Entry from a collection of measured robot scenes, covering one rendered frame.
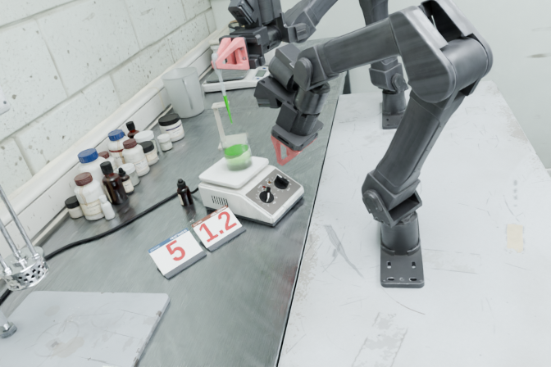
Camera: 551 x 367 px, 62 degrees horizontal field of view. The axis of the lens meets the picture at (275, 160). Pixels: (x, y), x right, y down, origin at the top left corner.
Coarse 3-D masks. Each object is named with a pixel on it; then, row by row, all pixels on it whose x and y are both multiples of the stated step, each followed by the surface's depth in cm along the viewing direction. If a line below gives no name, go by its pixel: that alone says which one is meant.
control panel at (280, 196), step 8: (272, 176) 102; (264, 184) 100; (272, 184) 101; (296, 184) 103; (248, 192) 97; (256, 192) 98; (272, 192) 99; (280, 192) 100; (288, 192) 100; (256, 200) 96; (280, 200) 98; (264, 208) 95; (272, 208) 96
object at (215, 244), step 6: (234, 216) 98; (234, 228) 97; (240, 228) 97; (198, 234) 94; (228, 234) 96; (234, 234) 96; (216, 240) 95; (222, 240) 94; (228, 240) 94; (204, 246) 94; (210, 246) 93; (216, 246) 93
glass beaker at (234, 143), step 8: (224, 136) 102; (232, 136) 103; (240, 136) 103; (224, 144) 98; (232, 144) 98; (240, 144) 98; (248, 144) 101; (224, 152) 100; (232, 152) 99; (240, 152) 99; (248, 152) 101; (232, 160) 100; (240, 160) 100; (248, 160) 101; (232, 168) 101; (240, 168) 100; (248, 168) 101
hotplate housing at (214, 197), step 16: (256, 176) 102; (288, 176) 104; (208, 192) 102; (224, 192) 99; (240, 192) 97; (208, 208) 106; (240, 208) 98; (256, 208) 95; (288, 208) 99; (272, 224) 96
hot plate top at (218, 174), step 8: (224, 160) 108; (256, 160) 105; (264, 160) 104; (216, 168) 105; (224, 168) 104; (256, 168) 101; (200, 176) 103; (208, 176) 102; (216, 176) 101; (224, 176) 101; (232, 176) 100; (240, 176) 99; (248, 176) 99; (224, 184) 99; (232, 184) 97; (240, 184) 97
